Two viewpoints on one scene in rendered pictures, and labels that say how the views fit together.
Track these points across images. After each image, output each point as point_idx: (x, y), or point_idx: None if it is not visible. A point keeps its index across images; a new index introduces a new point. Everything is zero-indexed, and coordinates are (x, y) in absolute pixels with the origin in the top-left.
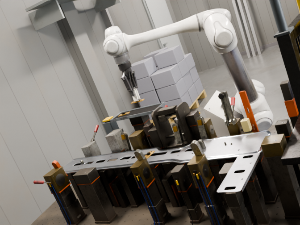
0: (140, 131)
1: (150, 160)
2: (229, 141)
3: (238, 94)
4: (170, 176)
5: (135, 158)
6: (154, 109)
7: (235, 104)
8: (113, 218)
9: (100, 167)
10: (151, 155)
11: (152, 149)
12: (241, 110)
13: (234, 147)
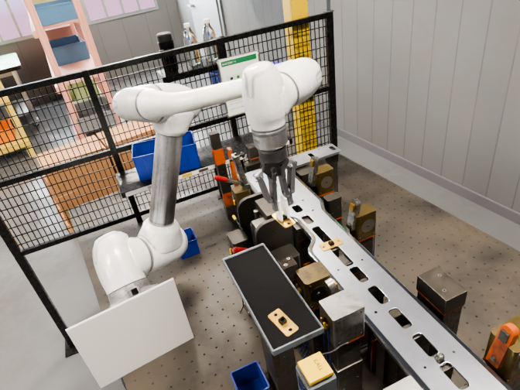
0: (303, 270)
1: (339, 230)
2: (268, 187)
3: (128, 255)
4: None
5: (349, 257)
6: (255, 253)
7: (138, 269)
8: None
9: (406, 292)
10: None
11: (317, 254)
12: (176, 234)
13: (277, 178)
